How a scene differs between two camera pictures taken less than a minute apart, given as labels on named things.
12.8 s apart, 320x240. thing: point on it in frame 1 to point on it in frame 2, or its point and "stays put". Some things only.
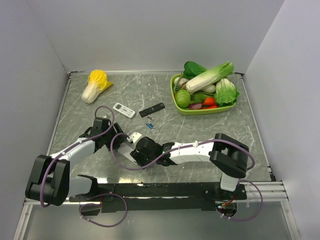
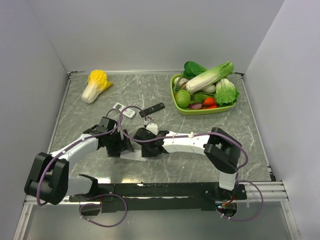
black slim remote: (152, 109) stays put
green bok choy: (226, 93) stays put
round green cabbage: (183, 98) stays put
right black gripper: (138, 155) to (145, 153)
